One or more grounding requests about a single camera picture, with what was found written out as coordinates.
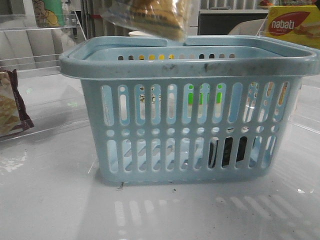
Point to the light blue plastic basket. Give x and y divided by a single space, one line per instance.
154 105

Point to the dark tissue pack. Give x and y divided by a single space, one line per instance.
227 150

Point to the bagged bread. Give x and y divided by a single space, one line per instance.
167 19

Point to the yellow popcorn paper cup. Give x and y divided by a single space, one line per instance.
140 34

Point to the maroon almond cracker packet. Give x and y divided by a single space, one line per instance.
13 115

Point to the yellow nabati wafer box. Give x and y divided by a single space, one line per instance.
295 24

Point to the fruit bowl on counter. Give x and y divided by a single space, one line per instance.
265 3

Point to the clear acrylic stand right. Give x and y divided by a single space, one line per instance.
306 114

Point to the green cartoon snack can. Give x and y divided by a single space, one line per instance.
48 13

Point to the white cabinet in background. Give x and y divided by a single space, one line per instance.
192 29

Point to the clear acrylic display shelf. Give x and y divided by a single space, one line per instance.
33 50

